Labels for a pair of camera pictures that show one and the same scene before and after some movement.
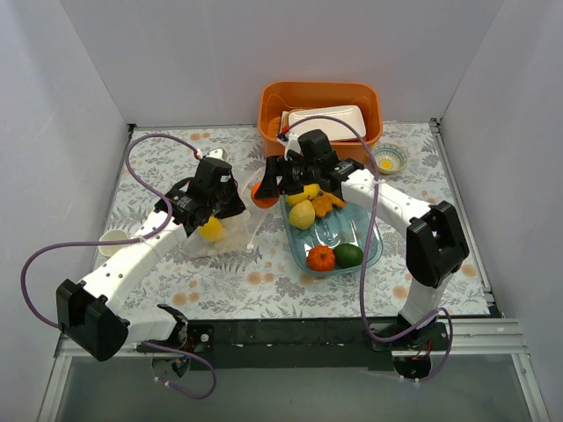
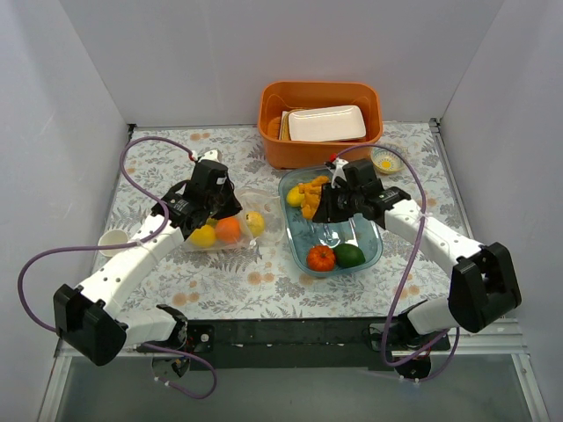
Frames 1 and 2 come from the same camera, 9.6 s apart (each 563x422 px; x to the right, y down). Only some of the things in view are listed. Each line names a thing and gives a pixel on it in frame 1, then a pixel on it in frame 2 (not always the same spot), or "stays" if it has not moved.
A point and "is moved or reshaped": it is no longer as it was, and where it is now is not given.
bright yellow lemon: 211,231 is moved or reshaped
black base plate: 295,345 stays
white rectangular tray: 326,129 stays
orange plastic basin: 275,97 stays
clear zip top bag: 223,234 is moved or reshaped
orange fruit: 263,202 to 228,229
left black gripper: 226,204 stays
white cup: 109,251 stays
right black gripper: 278,174 to 328,204
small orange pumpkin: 320,258 stays
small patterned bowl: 390,157 stays
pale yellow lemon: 302,214 to 255,221
